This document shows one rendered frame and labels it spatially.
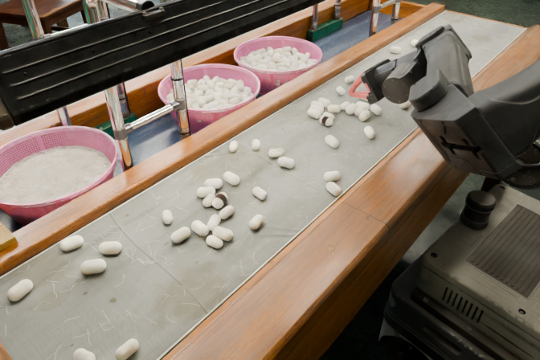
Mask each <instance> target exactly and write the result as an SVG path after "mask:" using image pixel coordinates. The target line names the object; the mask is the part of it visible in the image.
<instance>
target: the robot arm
mask: <svg viewBox="0 0 540 360"><path fill-rule="evenodd" d="M415 47H416V48H417V50H415V51H412V52H410V53H408V54H406V55H403V56H401V57H399V58H398V59H394V60H392V61H390V60H389V59H385V60H383V61H380V62H378V63H376V64H375V65H374V66H372V67H369V68H368V69H366V70H365V71H364V72H362V73H361V74H360V75H359V76H358V78H357V79H356V80H355V82H354V84H353V85H352V86H351V88H350V89H349V91H348V93H349V94H350V96H352V97H357V98H362V99H366V100H368V102H369V104H374V103H376V102H379V101H380V100H381V99H382V98H384V97H386V98H387V99H388V100H389V101H390V102H392V103H395V104H403V103H405V102H407V101H408V100H409V101H410V102H411V104H412V105H413V107H414V109H413V110H412V112H411V117H412V119H413V120H414V121H415V123H416V124H417V125H418V126H419V127H420V128H421V130H422V131H423V132H424V134H425V135H426V136H427V138H428V139H429V140H430V142H431V143H432V144H433V145H434V146H435V147H436V149H437V150H438V151H439V153H440V154H441V156H442V157H443V158H444V160H445V161H446V162H447V163H448V164H449V165H450V166H452V167H453V168H454V169H456V170H463V171H464V172H466V173H473V174H479V175H482V176H485V177H489V178H495V179H498V180H500V179H503V178H505V177H507V176H509V175H510V174H512V173H513V172H515V171H517V170H519V169H521V166H520V165H519V164H518V162H517V161H516V159H515V158H516V157H518V156H519V155H521V154H522V153H524V152H526V151H527V150H528V149H529V148H530V147H531V145H532V144H533V143H535V142H536V140H537V139H539V138H540V59H539V60H537V61H536V62H534V63H532V64H531V65H530V66H529V67H527V68H525V69H523V70H522V71H520V72H519V73H517V74H515V75H513V76H511V77H510V78H508V79H506V80H503V81H502V82H500V83H498V84H494V85H493V86H491V87H488V88H486V89H483V90H479V91H477V92H475V93H474V90H473V83H472V79H471V75H470V71H469V67H468V62H469V60H470V59H471V58H472V53H471V51H470V50H469V49H468V48H467V47H466V45H465V44H464V42H463V41H462V39H461V38H460V36H459V35H458V34H457V33H456V32H455V30H454V29H453V27H452V26H451V24H448V25H445V26H443V25H440V26H439V27H437V28H436V29H434V30H433V31H431V32H429V33H427V34H426V35H425V36H423V37H422V38H421V39H420V40H419V41H418V42H417V44H416V45H415ZM362 82H363V83H364V84H365V86H366V89H367V91H364V92H356V91H355V89H356V88H357V87H358V86H359V85H360V84H361V83H362Z"/></svg>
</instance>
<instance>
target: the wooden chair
mask: <svg viewBox="0 0 540 360"><path fill-rule="evenodd" d="M34 1H35V6H36V9H37V12H38V15H39V19H40V22H41V25H42V28H43V33H44V34H45V35H47V34H52V31H65V30H68V29H71V27H58V26H52V25H54V24H56V23H58V22H60V21H62V20H64V19H66V18H68V17H70V16H72V15H74V14H76V13H78V12H80V13H81V15H82V18H83V21H84V24H87V21H86V18H85V14H84V8H83V4H82V0H34ZM3 23H9V24H15V25H22V26H28V23H27V18H26V15H25V13H24V10H23V6H22V3H21V1H20V0H10V1H9V2H5V3H3V4H1V5H0V49H1V51H3V50H6V49H9V48H12V46H9V45H8V42H7V39H6V34H5V31H4V28H3V25H2V24H3Z"/></svg>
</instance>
